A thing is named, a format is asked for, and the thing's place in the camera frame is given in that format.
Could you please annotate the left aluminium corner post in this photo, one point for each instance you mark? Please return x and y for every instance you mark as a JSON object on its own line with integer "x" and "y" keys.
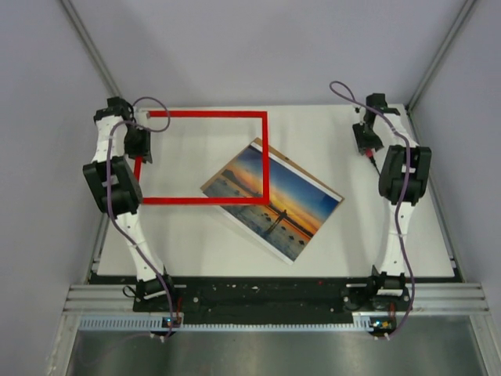
{"x": 90, "y": 48}

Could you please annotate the aluminium front rail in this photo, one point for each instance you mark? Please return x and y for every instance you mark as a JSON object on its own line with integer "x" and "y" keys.
{"x": 431, "y": 299}

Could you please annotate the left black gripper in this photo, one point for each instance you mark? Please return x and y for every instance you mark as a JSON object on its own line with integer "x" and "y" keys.
{"x": 143, "y": 150}

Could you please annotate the red handled screwdriver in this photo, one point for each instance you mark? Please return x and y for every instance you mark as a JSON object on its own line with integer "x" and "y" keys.
{"x": 369, "y": 154}

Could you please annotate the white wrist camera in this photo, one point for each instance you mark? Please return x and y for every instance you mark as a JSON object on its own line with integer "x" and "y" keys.
{"x": 143, "y": 115}
{"x": 358, "y": 110}

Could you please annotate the sunset photo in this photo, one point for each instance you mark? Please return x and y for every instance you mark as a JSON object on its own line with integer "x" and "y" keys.
{"x": 271, "y": 227}

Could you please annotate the right aluminium corner post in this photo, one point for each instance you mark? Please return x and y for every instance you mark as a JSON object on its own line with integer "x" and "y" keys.
{"x": 460, "y": 21}

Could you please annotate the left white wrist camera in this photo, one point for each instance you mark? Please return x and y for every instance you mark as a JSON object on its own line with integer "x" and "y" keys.
{"x": 143, "y": 115}

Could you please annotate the brown frame backing board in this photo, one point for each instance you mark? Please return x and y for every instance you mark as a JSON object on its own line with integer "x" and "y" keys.
{"x": 292, "y": 188}

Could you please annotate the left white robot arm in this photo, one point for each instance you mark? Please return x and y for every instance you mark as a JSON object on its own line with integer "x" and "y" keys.
{"x": 122, "y": 133}

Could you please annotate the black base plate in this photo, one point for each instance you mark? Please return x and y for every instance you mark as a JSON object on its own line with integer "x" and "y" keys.
{"x": 241, "y": 295}

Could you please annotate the white slotted cable duct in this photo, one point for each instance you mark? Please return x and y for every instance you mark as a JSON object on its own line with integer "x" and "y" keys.
{"x": 164, "y": 324}

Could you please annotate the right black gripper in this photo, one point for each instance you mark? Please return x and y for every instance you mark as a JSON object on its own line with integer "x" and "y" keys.
{"x": 376, "y": 144}

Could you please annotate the aluminium corner post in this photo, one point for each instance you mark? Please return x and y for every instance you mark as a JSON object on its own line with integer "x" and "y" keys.
{"x": 90, "y": 48}
{"x": 460, "y": 21}

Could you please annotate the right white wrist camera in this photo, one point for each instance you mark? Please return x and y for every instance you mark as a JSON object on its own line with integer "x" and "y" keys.
{"x": 358, "y": 110}

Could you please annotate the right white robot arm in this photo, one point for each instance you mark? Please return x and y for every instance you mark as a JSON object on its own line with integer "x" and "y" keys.
{"x": 402, "y": 183}

